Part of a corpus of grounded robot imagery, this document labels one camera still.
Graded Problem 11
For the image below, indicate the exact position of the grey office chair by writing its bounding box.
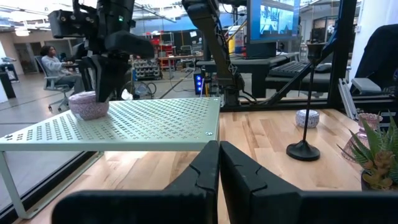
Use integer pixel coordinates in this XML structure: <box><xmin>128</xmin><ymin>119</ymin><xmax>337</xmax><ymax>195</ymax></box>
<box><xmin>34</xmin><ymin>55</ymin><xmax>74</xmax><ymax>113</ymax></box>

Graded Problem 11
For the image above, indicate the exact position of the wooden workbench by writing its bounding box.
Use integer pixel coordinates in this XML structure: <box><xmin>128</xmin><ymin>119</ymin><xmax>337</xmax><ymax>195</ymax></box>
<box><xmin>158</xmin><ymin>54</ymin><xmax>203</xmax><ymax>78</ymax></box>

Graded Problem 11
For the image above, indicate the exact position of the black computer keyboard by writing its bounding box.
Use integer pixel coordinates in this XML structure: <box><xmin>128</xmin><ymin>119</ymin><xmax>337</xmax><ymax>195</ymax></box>
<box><xmin>267</xmin><ymin>60</ymin><xmax>312</xmax><ymax>78</ymax></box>

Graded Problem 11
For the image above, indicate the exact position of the silver aluminium bracket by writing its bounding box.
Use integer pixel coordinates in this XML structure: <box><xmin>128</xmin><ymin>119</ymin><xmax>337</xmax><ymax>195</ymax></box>
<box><xmin>338</xmin><ymin>77</ymin><xmax>358</xmax><ymax>121</ymax></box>

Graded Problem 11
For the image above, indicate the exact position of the computer monitor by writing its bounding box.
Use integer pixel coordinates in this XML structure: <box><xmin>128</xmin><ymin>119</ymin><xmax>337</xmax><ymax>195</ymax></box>
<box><xmin>246</xmin><ymin>0</ymin><xmax>302</xmax><ymax>60</ymax></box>

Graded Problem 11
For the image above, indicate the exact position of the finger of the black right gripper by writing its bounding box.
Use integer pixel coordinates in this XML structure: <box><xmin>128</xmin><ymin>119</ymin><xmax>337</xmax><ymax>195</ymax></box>
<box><xmin>90</xmin><ymin>55</ymin><xmax>108</xmax><ymax>103</ymax></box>
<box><xmin>103</xmin><ymin>55</ymin><xmax>132</xmax><ymax>103</ymax></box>

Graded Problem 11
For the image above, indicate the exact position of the pale green perforated metal shelf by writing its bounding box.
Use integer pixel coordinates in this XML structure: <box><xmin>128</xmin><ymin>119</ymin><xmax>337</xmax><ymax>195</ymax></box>
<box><xmin>0</xmin><ymin>96</ymin><xmax>221</xmax><ymax>220</ymax></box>

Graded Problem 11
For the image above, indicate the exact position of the computer tower with blue lights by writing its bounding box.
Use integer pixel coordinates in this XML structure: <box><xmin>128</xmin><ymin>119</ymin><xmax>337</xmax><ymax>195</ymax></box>
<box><xmin>193</xmin><ymin>73</ymin><xmax>206</xmax><ymax>96</ymax></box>

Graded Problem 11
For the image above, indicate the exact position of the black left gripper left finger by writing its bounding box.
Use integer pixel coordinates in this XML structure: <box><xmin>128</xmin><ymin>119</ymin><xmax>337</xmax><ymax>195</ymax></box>
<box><xmin>51</xmin><ymin>140</ymin><xmax>220</xmax><ymax>224</ymax></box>

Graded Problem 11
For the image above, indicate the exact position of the pink patterned ceramic candle holder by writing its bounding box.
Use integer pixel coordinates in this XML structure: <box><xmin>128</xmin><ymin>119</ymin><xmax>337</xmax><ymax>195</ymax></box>
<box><xmin>68</xmin><ymin>90</ymin><xmax>110</xmax><ymax>121</ymax></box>

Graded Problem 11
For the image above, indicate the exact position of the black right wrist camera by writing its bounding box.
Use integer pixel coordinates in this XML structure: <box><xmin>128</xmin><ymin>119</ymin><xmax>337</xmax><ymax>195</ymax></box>
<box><xmin>105</xmin><ymin>30</ymin><xmax>155</xmax><ymax>59</ymax></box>

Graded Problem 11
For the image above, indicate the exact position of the red storage rack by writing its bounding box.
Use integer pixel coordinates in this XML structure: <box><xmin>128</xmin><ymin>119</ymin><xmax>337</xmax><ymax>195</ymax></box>
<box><xmin>150</xmin><ymin>32</ymin><xmax>175</xmax><ymax>69</ymax></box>

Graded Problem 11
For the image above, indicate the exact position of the black aluminium table frame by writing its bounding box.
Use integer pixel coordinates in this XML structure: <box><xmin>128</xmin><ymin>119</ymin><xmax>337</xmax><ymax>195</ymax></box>
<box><xmin>219</xmin><ymin>0</ymin><xmax>398</xmax><ymax>131</ymax></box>

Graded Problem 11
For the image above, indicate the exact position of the artificial succulent in black pot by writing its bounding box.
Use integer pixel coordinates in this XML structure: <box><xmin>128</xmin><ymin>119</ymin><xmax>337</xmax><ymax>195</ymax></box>
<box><xmin>337</xmin><ymin>111</ymin><xmax>398</xmax><ymax>192</ymax></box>

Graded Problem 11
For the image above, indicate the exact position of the grey padded chair armrest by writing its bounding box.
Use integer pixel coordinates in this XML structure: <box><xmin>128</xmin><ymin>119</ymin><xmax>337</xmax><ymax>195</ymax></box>
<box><xmin>350</xmin><ymin>77</ymin><xmax>382</xmax><ymax>96</ymax></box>

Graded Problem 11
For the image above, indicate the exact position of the pink ribbed glass candle holder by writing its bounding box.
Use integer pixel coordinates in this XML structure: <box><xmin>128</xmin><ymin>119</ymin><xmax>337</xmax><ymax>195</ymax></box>
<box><xmin>341</xmin><ymin>112</ymin><xmax>384</xmax><ymax>162</ymax></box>

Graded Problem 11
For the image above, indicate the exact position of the blue patterned ceramic candle holder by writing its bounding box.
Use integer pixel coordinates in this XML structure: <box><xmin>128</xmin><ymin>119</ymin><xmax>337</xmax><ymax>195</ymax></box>
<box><xmin>295</xmin><ymin>109</ymin><xmax>321</xmax><ymax>129</ymax></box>

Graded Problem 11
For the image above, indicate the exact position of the black desk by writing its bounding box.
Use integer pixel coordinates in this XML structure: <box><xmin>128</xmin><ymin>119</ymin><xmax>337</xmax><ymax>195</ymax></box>
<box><xmin>196</xmin><ymin>52</ymin><xmax>352</xmax><ymax>99</ymax></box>

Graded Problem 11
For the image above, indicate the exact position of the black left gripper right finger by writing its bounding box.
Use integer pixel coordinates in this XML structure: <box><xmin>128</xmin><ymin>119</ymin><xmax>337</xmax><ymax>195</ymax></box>
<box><xmin>220</xmin><ymin>141</ymin><xmax>398</xmax><ymax>224</ymax></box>

